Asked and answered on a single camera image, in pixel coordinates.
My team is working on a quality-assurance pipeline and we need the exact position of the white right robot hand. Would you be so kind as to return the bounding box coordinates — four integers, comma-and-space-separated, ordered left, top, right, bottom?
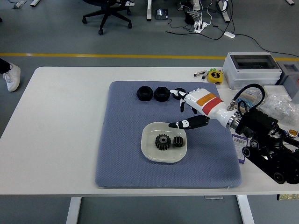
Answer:
168, 87, 235, 130

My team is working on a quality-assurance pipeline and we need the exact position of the small black gear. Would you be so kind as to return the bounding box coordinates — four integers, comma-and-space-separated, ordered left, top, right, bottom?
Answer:
173, 136, 185, 148

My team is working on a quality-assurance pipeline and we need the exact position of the large black gear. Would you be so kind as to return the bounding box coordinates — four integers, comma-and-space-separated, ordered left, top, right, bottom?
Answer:
154, 134, 172, 151

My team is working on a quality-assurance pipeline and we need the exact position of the small black hex nut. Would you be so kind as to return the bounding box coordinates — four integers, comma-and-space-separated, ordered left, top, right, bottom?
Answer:
172, 87, 187, 101

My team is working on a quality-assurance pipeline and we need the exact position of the large black hex nut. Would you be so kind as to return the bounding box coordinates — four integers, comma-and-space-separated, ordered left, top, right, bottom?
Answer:
154, 86, 171, 102
136, 85, 154, 102

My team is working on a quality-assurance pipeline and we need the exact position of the grey control box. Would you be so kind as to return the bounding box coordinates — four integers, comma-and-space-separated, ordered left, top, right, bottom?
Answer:
279, 63, 299, 105

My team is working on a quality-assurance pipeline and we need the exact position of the yellow tape measure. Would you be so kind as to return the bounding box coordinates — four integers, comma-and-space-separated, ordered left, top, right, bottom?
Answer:
207, 70, 223, 84

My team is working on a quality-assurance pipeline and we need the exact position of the bag of blue resistors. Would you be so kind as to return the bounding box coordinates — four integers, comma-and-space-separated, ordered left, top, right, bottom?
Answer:
235, 88, 263, 110

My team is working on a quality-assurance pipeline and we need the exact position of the purple label card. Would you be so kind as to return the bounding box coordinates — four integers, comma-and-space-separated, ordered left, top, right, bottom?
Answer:
232, 134, 249, 165

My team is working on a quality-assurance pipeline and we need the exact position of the clear plastic parts bag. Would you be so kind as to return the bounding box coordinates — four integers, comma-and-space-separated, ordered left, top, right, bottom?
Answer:
260, 94, 299, 128

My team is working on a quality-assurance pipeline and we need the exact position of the white square plate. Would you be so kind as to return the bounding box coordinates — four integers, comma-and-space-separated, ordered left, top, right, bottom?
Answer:
140, 121, 188, 163

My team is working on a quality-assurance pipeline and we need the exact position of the white power strip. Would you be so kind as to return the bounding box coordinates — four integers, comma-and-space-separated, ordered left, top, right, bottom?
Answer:
194, 21, 209, 33

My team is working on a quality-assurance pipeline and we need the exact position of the black power brick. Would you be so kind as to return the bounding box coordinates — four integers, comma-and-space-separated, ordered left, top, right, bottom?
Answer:
184, 11, 196, 24

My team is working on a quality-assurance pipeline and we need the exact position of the blue-grey padded mat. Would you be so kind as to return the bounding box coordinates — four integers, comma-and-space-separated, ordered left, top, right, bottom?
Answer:
94, 80, 242, 189

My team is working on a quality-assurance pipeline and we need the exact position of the black device with screen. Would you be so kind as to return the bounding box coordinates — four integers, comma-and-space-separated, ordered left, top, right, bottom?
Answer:
155, 8, 169, 20

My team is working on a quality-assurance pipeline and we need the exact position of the white table leg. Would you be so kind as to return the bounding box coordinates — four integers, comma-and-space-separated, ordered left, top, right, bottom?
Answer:
65, 197, 82, 224
235, 195, 255, 224

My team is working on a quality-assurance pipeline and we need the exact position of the green circuit board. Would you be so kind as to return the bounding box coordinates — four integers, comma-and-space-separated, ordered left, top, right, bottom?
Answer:
277, 193, 299, 201

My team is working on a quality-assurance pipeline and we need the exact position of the black office chair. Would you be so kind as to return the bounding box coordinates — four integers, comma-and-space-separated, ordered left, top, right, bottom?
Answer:
82, 0, 133, 35

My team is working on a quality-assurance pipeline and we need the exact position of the person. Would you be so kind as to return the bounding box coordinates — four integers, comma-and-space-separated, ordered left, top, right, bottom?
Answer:
0, 58, 21, 92

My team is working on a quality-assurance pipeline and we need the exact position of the grey electrical enclosure box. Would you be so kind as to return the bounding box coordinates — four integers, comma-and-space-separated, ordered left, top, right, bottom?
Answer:
222, 51, 283, 90

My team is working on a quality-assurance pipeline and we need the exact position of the long black floor cable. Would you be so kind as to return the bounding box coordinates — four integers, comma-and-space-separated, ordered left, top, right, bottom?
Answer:
235, 33, 299, 58

